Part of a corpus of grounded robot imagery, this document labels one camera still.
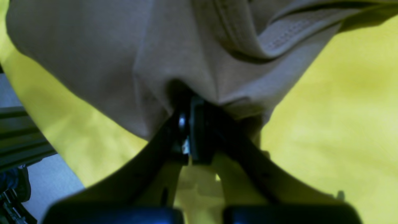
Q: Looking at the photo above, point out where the yellow table cloth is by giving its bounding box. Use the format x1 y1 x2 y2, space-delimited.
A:
1 0 397 224

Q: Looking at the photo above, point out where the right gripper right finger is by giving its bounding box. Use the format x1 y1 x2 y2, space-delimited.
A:
190 96 362 224

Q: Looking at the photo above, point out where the dark aluminium frame rail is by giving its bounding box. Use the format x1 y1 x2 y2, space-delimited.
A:
0 106 57 172

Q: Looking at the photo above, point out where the brown T-shirt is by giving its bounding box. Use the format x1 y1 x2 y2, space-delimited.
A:
6 0 397 139

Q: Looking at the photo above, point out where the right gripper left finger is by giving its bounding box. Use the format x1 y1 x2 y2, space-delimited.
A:
43 103 189 224

